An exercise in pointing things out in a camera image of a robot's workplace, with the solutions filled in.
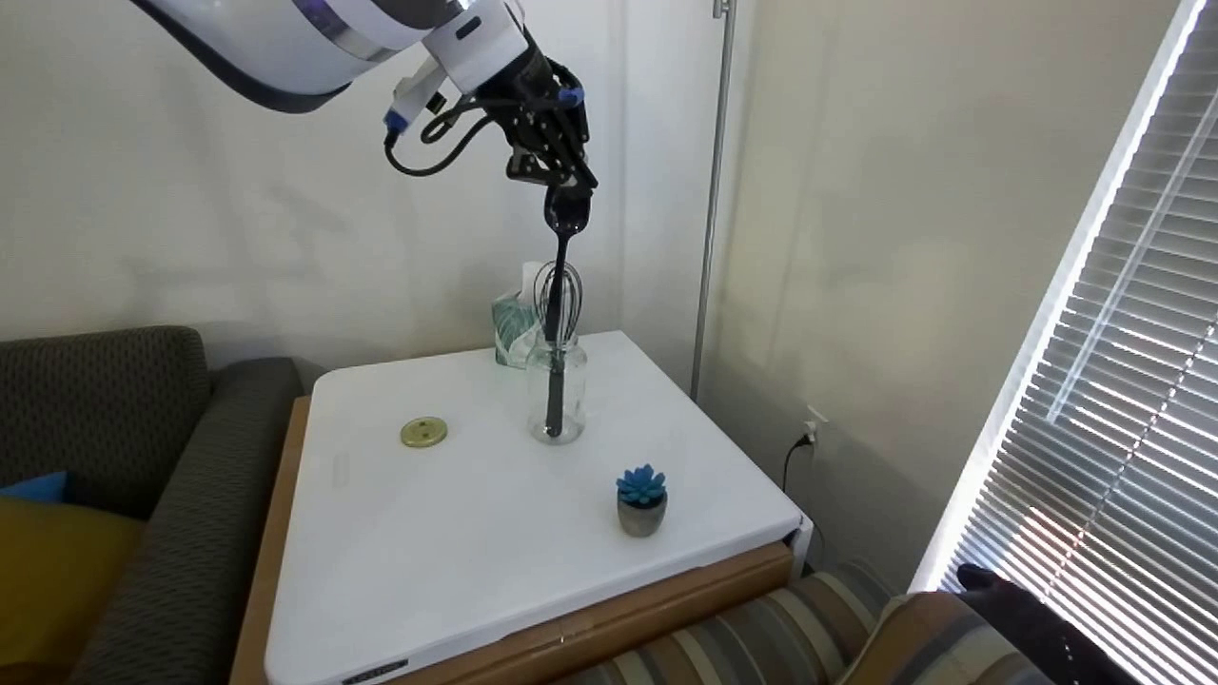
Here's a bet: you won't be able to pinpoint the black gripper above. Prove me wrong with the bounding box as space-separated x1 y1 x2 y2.
480 46 600 204

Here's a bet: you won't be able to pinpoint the black wire whisk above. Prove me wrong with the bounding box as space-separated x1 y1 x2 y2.
530 257 590 440

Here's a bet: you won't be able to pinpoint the gold metal jar lid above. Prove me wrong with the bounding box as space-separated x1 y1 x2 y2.
394 416 454 454

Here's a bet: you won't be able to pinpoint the clear glass jar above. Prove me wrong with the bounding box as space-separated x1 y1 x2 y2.
530 331 593 449

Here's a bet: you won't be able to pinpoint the small blue potted succulent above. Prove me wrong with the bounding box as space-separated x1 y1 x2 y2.
612 460 675 539

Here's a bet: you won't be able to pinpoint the white plastic table board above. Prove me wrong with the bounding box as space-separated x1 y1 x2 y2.
261 331 815 685

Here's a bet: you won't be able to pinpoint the wooden table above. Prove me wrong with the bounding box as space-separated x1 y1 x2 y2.
227 393 795 685

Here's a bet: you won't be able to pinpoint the dark grey sofa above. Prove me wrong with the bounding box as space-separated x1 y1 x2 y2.
0 325 326 685

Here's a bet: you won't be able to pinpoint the striped fabric sofa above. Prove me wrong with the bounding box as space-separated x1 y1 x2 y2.
554 568 889 685

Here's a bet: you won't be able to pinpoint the small black strip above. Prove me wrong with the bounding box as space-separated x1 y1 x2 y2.
337 653 409 685

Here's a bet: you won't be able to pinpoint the blue cushion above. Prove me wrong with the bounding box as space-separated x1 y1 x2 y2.
0 467 71 511

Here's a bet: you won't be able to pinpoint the striped sofa cushion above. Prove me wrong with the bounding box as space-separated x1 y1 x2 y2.
832 585 1058 685

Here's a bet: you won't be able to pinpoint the white window blinds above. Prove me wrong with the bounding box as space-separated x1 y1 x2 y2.
911 0 1218 685

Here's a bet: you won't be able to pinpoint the yellow cushion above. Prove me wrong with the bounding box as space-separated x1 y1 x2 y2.
0 491 148 679

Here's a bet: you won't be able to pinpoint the black power cable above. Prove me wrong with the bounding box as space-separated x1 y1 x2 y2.
775 422 820 498

